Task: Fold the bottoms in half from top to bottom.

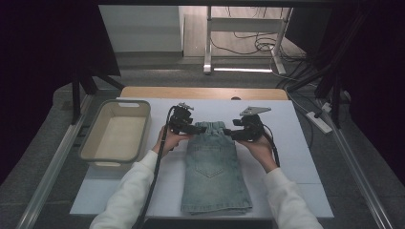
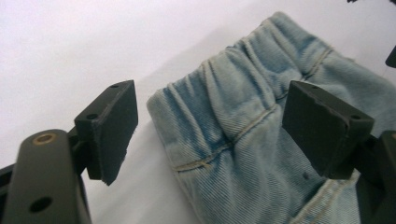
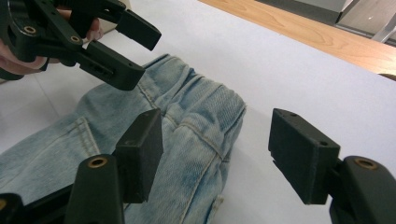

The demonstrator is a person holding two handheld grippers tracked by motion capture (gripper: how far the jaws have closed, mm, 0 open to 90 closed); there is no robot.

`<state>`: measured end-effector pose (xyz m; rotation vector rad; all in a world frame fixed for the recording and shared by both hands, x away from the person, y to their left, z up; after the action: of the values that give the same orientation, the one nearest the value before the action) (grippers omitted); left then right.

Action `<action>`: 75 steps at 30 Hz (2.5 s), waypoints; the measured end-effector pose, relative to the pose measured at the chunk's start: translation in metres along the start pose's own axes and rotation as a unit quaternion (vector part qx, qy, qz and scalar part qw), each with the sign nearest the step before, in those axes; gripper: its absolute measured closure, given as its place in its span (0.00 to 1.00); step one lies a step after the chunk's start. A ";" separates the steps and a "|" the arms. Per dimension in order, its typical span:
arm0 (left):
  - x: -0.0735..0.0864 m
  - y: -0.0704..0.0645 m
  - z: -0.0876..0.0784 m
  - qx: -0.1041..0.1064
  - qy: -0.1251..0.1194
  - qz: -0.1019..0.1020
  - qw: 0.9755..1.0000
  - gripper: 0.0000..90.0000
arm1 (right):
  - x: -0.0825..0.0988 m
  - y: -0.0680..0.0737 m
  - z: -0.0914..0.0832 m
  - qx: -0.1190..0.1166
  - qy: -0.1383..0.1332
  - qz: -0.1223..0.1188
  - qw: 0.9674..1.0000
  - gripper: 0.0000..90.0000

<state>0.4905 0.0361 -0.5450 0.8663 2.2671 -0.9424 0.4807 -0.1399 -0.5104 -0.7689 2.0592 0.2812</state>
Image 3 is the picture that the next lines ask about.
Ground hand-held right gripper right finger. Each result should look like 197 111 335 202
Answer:
268 107 342 205

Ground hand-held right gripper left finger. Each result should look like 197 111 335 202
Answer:
113 107 164 204

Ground light blue denim shorts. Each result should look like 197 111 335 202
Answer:
0 53 247 224

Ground white table cover board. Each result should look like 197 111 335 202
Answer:
0 0 396 224

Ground wooden table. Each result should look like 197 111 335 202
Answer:
199 0 396 82

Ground white metal desk frame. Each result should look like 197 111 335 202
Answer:
372 15 396 45

